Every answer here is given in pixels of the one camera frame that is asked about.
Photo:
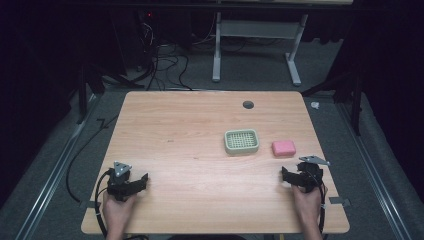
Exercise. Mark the person's right hand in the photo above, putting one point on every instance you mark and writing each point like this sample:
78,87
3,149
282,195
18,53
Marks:
306,205

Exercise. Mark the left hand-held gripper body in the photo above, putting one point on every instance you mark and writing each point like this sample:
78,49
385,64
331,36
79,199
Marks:
120,186

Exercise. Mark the green soap dish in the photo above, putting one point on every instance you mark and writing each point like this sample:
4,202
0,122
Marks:
241,141

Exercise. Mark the white crumpled paper scrap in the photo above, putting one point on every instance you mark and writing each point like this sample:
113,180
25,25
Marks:
315,105

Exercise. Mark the person's left hand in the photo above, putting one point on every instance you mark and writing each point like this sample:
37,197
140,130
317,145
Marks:
117,211

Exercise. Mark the aluminium floor rail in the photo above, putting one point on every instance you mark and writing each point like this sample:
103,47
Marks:
373,173
56,170

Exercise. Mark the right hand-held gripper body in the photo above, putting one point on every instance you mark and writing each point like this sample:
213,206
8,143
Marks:
310,175

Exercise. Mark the gray table grommet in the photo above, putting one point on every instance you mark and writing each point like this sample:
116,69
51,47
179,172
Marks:
248,104

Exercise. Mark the white desk frame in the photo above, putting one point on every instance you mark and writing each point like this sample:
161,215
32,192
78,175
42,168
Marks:
256,30

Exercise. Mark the gray table edge bracket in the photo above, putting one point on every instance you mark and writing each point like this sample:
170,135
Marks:
87,204
340,201

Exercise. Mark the pink soap bar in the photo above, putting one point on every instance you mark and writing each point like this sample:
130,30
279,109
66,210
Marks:
283,148

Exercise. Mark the black metal stand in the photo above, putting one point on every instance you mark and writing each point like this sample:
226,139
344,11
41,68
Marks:
87,83
350,86

